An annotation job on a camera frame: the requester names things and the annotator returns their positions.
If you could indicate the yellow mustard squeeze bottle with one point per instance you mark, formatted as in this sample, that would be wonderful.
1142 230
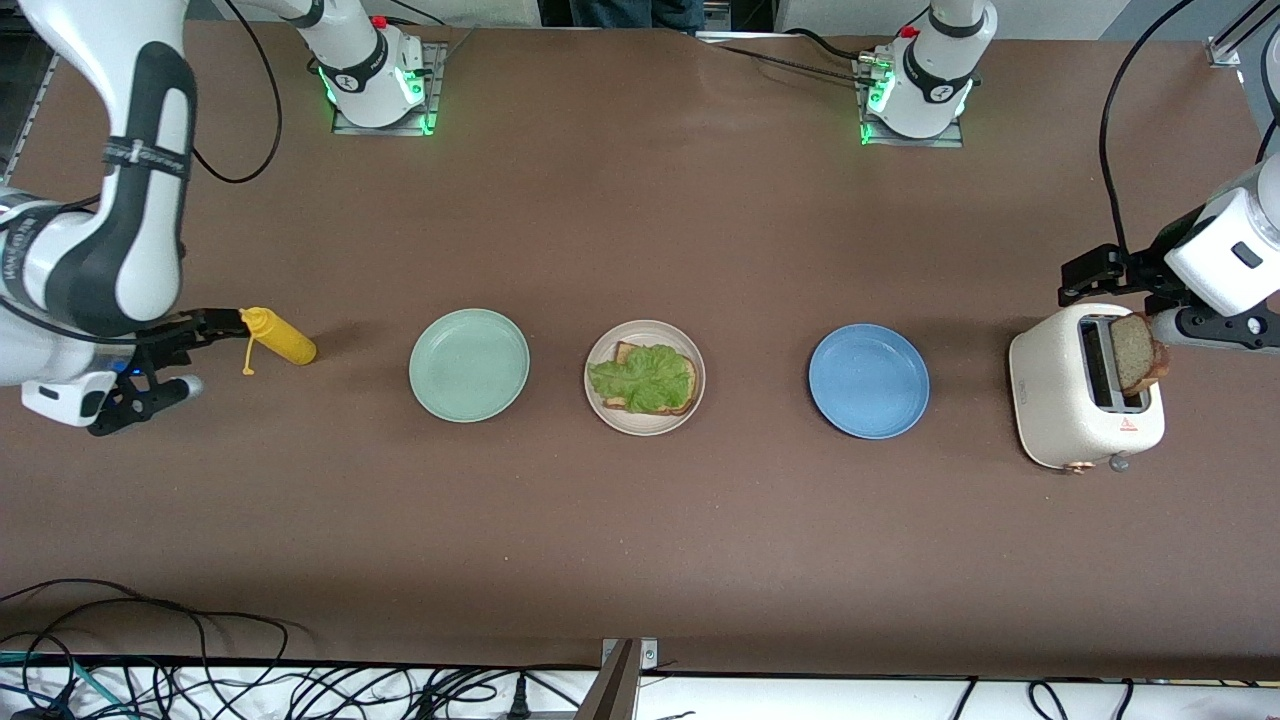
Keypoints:
285 345

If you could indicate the brown toasted bread slice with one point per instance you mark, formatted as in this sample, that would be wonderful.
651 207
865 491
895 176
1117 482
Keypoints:
1135 355
625 351

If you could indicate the green lettuce leaf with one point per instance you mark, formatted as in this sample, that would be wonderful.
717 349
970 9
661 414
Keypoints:
640 380

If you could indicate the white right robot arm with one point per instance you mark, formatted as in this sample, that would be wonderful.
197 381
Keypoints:
130 250

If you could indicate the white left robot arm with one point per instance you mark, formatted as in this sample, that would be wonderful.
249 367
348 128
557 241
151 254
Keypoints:
935 95

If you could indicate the blue round plate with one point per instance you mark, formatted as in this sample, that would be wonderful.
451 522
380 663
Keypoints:
868 382

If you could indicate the mint green round plate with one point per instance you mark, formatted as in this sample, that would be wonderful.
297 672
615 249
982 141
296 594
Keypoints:
470 366

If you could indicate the beige round plate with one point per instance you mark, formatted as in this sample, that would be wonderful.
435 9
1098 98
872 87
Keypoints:
640 428

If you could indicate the white two-slot toaster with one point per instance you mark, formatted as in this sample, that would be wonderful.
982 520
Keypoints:
1050 400

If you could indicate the black power plug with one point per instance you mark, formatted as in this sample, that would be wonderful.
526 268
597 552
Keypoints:
519 705

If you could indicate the person in blue jeans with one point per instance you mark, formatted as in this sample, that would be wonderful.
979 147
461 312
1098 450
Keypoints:
640 12

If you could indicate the grey metal beam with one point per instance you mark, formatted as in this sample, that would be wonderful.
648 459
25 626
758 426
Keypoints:
615 695

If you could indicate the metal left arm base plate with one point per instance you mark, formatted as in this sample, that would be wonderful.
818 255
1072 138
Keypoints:
910 142

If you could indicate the short aluminium frame profile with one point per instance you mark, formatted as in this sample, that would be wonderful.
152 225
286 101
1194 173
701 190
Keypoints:
1220 52

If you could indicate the long aluminium table rail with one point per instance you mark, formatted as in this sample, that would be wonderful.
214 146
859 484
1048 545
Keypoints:
35 118

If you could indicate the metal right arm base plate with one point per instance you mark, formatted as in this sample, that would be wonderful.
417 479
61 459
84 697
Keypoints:
437 80

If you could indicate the small metal bracket plate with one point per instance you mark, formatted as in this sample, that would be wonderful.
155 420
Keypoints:
648 655

